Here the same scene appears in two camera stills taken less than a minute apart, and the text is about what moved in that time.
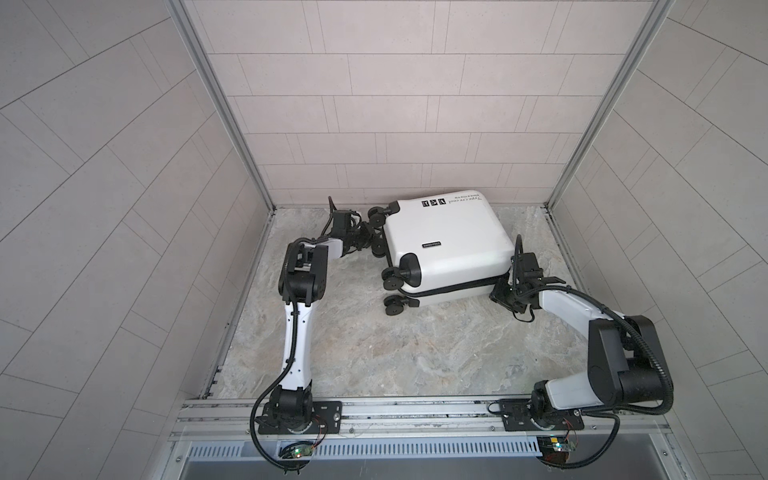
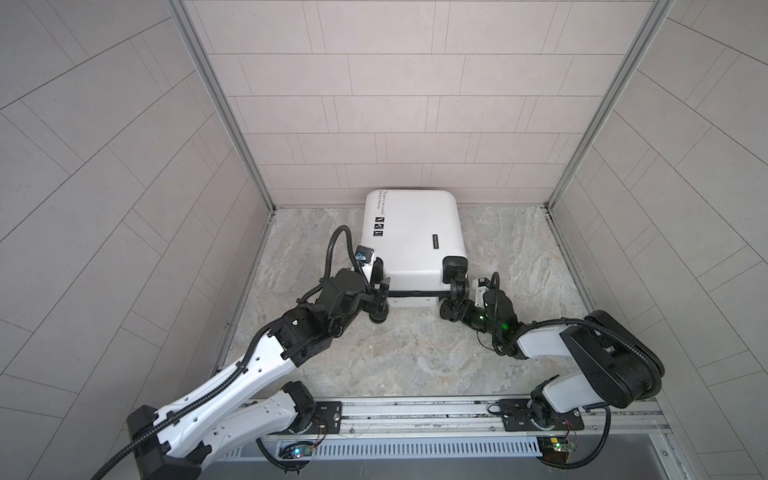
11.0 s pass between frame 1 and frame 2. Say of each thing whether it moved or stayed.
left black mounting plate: stayed
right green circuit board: stayed
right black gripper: moved
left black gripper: moved
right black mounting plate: stayed
